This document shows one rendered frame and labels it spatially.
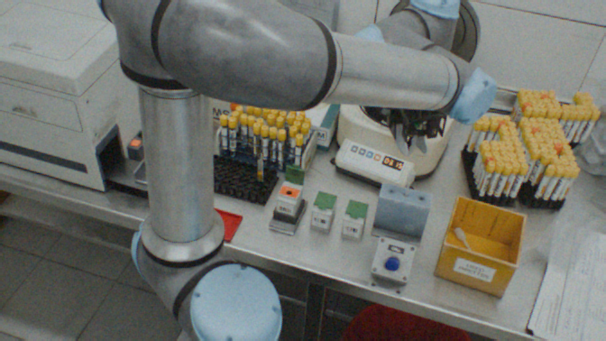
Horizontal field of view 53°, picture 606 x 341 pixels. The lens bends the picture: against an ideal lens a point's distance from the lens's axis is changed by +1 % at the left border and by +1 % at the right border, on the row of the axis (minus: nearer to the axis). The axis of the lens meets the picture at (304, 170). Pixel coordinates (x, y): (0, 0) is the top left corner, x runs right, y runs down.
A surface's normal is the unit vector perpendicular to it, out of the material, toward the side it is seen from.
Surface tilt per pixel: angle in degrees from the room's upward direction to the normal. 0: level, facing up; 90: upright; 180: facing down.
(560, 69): 90
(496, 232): 90
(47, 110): 90
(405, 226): 90
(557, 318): 0
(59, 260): 0
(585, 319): 1
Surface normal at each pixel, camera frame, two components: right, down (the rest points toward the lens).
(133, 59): -0.54, 0.51
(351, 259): 0.05, -0.71
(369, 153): -0.14, -0.39
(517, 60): -0.31, 0.65
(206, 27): -0.04, 0.06
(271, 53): 0.35, 0.24
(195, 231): 0.53, 0.60
